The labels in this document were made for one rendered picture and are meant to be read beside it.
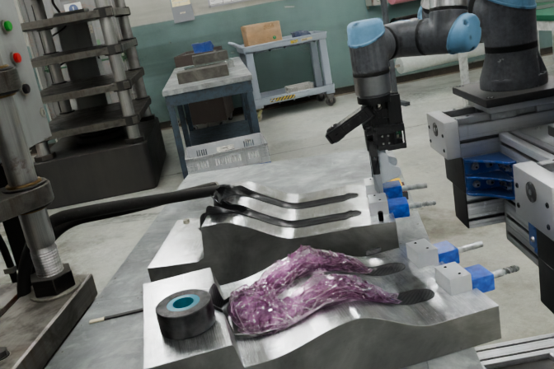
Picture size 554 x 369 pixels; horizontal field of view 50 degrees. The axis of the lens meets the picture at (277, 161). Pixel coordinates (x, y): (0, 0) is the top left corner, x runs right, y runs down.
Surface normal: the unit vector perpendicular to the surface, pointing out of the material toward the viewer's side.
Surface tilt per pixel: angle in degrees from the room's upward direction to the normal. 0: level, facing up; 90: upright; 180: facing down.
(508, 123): 90
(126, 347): 0
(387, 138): 90
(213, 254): 90
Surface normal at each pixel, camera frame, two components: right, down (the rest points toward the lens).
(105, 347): -0.18, -0.95
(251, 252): -0.07, 0.28
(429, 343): 0.22, 0.22
